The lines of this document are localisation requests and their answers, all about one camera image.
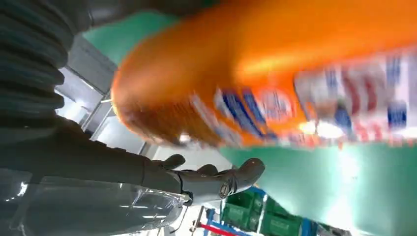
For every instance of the clear plastic cover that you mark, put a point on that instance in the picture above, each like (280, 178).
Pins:
(81, 208)

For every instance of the green plastic crate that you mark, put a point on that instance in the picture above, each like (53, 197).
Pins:
(239, 211)
(280, 223)

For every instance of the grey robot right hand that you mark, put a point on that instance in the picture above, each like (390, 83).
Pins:
(97, 163)

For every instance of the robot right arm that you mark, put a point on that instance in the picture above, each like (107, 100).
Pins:
(29, 58)

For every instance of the red strip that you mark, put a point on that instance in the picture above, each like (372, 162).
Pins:
(215, 230)

